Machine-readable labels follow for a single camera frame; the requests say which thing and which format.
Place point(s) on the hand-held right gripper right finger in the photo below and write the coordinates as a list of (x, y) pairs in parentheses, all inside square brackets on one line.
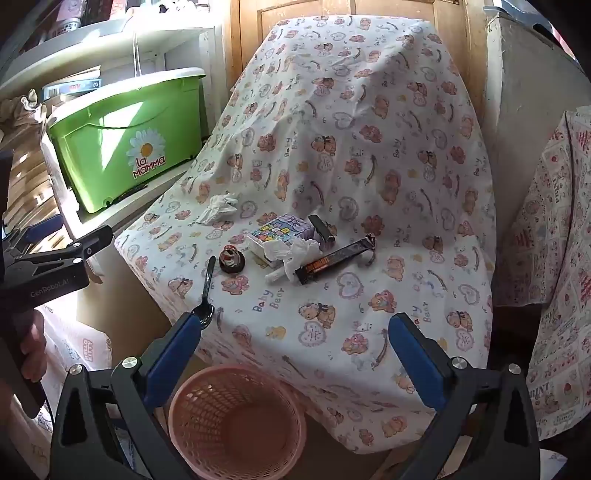
[(418, 364)]

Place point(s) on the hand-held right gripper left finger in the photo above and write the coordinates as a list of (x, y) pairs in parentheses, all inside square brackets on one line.
[(173, 355)]

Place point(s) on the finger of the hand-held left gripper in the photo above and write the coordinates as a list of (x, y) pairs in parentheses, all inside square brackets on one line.
[(74, 249)]

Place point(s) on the black plastic spoon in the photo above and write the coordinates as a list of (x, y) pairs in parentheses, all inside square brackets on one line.
[(207, 290)]

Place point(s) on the pink plastic mesh basket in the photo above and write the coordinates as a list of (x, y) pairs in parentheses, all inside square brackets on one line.
[(231, 424)]

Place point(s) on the small brown bottle cap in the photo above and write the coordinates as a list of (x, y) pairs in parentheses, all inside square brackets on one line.
[(231, 261)]

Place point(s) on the long black snack wrapper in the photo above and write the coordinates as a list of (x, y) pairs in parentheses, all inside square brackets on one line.
[(332, 261)]

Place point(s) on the white tissue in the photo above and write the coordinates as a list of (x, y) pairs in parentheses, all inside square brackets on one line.
[(302, 256), (218, 208)]

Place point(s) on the short black plastic bar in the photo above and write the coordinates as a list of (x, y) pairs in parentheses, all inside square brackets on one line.
[(322, 228)]

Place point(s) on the person's left hand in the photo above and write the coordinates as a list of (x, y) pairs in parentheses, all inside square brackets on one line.
[(33, 350)]

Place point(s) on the wooden slatted panel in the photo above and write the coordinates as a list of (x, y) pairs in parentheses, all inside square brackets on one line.
[(27, 184)]

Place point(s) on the green plastic storage box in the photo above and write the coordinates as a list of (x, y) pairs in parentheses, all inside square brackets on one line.
[(106, 152)]

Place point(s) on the rolled white paper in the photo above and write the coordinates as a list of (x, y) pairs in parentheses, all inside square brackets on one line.
[(274, 276)]

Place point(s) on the beige cloth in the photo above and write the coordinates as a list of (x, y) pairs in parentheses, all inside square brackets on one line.
[(21, 108)]

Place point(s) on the colourful tissue pack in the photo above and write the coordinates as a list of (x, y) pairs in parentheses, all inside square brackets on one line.
[(277, 233)]

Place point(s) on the stack of books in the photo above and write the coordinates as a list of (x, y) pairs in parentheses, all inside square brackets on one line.
[(69, 86)]

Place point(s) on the red printed cloth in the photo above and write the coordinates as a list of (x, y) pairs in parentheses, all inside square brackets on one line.
[(554, 254)]

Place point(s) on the white shelf unit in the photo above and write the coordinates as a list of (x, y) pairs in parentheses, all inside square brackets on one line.
[(69, 50)]

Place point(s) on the bear printed bed sheet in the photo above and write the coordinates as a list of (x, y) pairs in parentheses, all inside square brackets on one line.
[(369, 138)]

